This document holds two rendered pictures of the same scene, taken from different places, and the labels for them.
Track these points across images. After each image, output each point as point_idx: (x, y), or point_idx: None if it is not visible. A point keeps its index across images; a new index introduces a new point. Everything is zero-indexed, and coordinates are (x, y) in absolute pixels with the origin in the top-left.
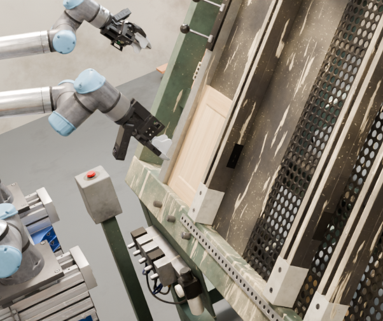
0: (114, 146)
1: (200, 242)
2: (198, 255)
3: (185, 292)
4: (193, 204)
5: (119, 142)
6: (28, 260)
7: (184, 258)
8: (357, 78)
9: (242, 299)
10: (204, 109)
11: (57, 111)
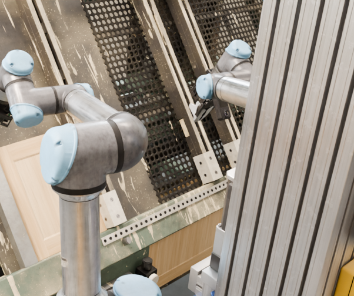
0: (224, 110)
1: (141, 227)
2: (145, 238)
3: (156, 273)
4: (113, 213)
5: (226, 104)
6: None
7: (119, 272)
8: (158, 34)
9: (200, 206)
10: (15, 167)
11: None
